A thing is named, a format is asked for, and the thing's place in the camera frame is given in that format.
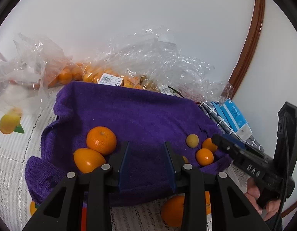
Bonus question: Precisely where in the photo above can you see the blue and white box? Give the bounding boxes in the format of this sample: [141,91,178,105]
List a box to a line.
[212,99,253,140]

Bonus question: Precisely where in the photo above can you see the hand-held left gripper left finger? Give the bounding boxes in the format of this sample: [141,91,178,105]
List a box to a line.
[23,141,130,231]

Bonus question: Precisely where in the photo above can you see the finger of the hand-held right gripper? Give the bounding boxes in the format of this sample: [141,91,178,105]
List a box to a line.
[222,134,266,159]
[212,134,250,167]

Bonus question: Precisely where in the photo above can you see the grey checked cloth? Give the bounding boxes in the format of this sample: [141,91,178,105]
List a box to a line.
[200,101,266,152]

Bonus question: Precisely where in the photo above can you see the person's right hand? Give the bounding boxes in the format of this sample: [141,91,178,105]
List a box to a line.
[247,178,282,222]

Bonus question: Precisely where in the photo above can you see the clear bag of oranges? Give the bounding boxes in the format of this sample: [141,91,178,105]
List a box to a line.
[49,62,144,89]

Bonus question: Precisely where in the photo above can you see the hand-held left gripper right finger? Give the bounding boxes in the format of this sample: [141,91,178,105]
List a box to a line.
[164,141,271,231]

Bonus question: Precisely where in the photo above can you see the clear plastic bag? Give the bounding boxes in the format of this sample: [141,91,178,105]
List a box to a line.
[0,32,83,105]

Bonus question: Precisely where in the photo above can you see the crumpled clear plastic wrap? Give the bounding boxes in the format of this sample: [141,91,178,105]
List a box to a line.
[91,28,234,101]

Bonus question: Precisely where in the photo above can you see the small yellow fruit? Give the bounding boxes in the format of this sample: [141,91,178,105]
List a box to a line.
[186,134,199,148]

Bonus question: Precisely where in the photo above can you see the brown wooden door frame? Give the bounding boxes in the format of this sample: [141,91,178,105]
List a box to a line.
[229,0,266,97]

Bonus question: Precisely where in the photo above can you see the purple towel lined tray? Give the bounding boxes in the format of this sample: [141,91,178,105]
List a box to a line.
[25,81,233,207]

